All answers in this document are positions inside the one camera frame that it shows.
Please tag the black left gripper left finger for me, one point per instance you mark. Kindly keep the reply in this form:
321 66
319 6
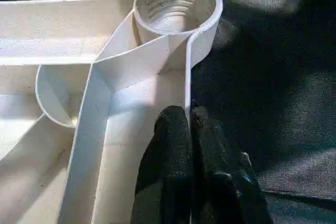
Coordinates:
165 171

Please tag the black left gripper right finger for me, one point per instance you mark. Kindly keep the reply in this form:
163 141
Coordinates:
226 187

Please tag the black work mat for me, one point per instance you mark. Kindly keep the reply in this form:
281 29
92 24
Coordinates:
273 93

